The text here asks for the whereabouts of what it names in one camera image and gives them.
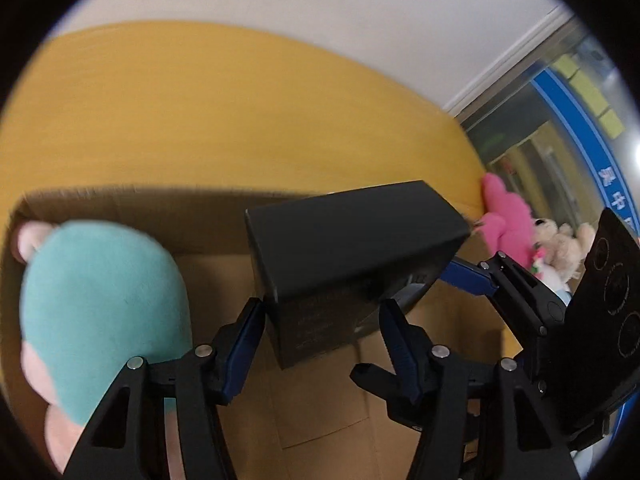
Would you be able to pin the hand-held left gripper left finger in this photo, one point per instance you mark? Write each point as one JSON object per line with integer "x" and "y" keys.
{"x": 245, "y": 355}

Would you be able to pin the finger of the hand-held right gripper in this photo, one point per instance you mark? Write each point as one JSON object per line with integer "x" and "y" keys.
{"x": 380, "y": 395}
{"x": 520, "y": 290}

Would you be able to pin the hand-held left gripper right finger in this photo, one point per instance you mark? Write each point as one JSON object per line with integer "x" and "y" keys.
{"x": 402, "y": 355}

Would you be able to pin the shallow brown cardboard box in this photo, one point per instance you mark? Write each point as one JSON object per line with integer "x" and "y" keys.
{"x": 310, "y": 410}

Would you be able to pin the black cardboard product box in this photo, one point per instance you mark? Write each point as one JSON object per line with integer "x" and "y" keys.
{"x": 350, "y": 240}

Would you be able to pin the light blue plush toy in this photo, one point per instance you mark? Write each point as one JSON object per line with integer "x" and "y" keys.
{"x": 552, "y": 279}

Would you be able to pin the beige plush toy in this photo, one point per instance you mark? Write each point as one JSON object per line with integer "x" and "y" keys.
{"x": 562, "y": 250}

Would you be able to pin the pink bear plush toy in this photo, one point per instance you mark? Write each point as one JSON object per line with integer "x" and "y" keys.
{"x": 510, "y": 220}

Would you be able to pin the glass door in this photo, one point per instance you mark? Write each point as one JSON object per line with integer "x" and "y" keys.
{"x": 560, "y": 150}

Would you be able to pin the teal pink caterpillar plush toy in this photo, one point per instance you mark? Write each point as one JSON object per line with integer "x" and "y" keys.
{"x": 100, "y": 300}

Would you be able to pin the blue door band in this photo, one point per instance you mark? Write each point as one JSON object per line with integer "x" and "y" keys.
{"x": 575, "y": 125}

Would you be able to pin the yellow sticky note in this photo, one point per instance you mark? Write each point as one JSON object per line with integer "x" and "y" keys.
{"x": 587, "y": 90}
{"x": 566, "y": 66}
{"x": 613, "y": 125}

